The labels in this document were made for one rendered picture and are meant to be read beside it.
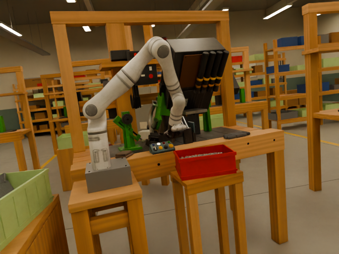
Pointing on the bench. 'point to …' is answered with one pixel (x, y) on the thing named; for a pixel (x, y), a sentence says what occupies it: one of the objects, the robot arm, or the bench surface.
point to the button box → (161, 149)
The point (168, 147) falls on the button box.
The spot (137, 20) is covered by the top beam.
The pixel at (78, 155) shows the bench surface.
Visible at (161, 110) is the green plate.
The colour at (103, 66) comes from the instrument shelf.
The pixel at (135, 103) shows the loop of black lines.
